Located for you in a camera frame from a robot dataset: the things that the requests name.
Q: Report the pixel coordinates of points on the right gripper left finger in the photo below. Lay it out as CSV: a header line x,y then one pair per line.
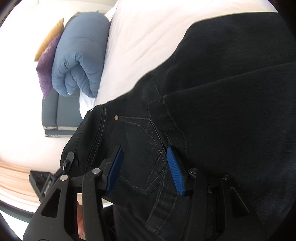
x,y
56,219

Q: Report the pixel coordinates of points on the purple pillow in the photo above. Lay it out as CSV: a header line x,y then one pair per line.
x,y
45,65

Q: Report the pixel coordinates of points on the white bed sheet mattress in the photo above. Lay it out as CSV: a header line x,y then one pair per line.
x,y
142,35

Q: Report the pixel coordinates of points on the white pillow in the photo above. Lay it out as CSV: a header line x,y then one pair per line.
x,y
85,104

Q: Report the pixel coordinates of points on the mustard yellow pillow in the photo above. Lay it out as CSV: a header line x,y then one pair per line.
x,y
55,31

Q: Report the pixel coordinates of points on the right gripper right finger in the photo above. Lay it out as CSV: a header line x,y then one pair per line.
x,y
216,211

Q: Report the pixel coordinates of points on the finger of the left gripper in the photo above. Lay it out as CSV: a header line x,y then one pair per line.
x,y
66,165

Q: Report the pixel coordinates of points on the blue rolled duvet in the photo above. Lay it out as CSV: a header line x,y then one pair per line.
x,y
80,54

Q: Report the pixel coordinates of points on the black jeans pants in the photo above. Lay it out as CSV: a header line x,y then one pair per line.
x,y
226,100

